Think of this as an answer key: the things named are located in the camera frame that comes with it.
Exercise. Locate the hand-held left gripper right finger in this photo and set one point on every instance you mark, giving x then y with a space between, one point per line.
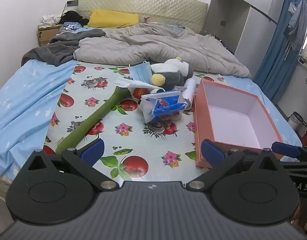
212 153

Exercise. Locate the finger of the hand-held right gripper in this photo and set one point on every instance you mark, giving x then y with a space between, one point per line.
286 149

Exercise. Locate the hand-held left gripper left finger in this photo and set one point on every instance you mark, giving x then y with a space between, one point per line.
93 151

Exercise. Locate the orange cardboard box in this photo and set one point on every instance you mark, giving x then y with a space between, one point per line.
201 120

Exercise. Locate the white paper towel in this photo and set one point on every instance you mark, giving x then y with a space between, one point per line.
128 83

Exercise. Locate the person's right hand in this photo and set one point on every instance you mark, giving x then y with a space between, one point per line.
300 217

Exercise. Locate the fruit printed tablecloth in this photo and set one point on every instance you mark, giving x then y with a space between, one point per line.
111 135

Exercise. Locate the white waste bin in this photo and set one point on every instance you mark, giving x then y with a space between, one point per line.
296 121

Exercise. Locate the green plush stem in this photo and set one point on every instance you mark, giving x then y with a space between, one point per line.
93 118

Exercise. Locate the white lint roller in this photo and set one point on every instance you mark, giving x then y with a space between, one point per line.
189 90

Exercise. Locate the grey penguin plush toy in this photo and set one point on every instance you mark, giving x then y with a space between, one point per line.
172 76

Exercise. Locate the blue curtain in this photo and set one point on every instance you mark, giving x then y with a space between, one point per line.
276 62

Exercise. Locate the blue basin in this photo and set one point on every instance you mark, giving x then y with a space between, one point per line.
302 60

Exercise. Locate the blue face mask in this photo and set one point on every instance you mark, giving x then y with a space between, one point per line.
141 72

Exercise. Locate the dark grey blanket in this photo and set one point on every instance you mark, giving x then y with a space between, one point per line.
61 47

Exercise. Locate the grey duvet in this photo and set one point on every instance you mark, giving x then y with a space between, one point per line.
156 45

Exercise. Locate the grey wardrobe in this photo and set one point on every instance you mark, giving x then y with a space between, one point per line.
228 30

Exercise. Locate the brown cardboard box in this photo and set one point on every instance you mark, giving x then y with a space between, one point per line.
47 33

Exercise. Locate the blue patterned cloth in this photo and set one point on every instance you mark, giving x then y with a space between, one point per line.
71 26

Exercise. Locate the hanging grey-blue garment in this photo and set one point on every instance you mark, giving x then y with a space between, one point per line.
299 22

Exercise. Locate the yellow pillow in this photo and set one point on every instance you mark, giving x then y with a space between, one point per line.
111 18

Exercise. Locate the white crumpled cloth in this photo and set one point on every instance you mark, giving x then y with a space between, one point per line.
48 20

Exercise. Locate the beige pillow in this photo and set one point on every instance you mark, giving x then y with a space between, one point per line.
156 19

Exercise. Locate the cream quilted headboard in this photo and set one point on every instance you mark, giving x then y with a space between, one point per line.
148 5

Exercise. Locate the dark wall socket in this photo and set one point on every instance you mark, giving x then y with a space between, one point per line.
72 3

